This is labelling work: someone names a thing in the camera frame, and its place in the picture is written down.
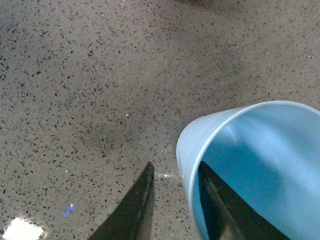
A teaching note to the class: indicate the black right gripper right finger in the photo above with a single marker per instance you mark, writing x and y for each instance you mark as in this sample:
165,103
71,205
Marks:
226,215

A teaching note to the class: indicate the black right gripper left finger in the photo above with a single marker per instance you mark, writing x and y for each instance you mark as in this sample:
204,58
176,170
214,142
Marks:
132,218

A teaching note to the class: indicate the blue cup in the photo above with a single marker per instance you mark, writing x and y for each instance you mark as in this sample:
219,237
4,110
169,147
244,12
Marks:
268,153

